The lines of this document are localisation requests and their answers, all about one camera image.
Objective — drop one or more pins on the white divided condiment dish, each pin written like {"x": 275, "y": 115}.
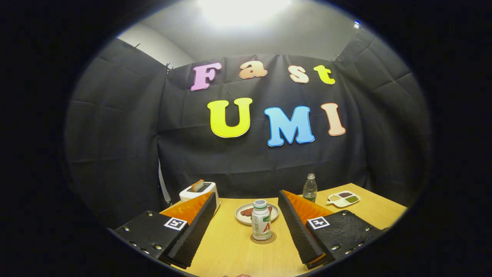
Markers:
{"x": 343, "y": 199}

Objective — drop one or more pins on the clear plastic water bottle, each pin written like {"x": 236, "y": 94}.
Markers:
{"x": 309, "y": 190}

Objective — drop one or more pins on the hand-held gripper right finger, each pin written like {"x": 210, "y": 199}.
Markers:
{"x": 298, "y": 231}

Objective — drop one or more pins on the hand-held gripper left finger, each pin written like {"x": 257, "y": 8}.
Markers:
{"x": 196, "y": 234}

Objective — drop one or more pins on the white round plate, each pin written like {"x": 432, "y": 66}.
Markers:
{"x": 242, "y": 218}

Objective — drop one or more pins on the toast slice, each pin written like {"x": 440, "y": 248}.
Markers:
{"x": 197, "y": 185}

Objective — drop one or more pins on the black backdrop cloth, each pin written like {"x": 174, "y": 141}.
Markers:
{"x": 127, "y": 134}

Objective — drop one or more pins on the wooden table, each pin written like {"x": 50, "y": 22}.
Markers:
{"x": 230, "y": 246}

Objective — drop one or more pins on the white toaster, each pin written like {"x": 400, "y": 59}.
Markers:
{"x": 188, "y": 195}

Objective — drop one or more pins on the round wooden coaster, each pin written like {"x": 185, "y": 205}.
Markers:
{"x": 273, "y": 237}

